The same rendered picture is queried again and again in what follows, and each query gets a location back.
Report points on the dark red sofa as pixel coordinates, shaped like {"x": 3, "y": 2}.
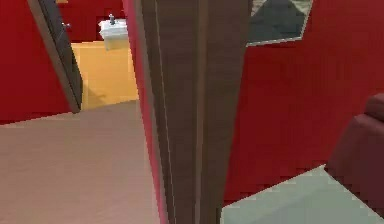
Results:
{"x": 361, "y": 153}

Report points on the white sink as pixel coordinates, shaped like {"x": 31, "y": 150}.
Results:
{"x": 115, "y": 32}

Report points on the grey framed wall picture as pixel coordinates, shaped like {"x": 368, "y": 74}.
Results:
{"x": 278, "y": 20}

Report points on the dark brown room door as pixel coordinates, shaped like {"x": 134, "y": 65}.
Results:
{"x": 61, "y": 50}

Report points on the brown wooden room door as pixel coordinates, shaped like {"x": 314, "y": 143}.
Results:
{"x": 186, "y": 100}

